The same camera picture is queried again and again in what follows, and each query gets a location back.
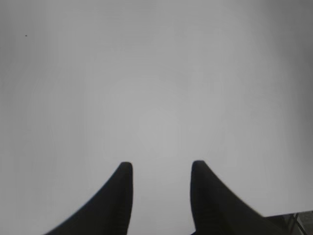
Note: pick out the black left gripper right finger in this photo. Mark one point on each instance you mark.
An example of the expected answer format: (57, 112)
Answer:
(216, 210)

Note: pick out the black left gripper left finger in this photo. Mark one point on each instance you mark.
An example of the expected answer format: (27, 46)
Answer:
(108, 212)

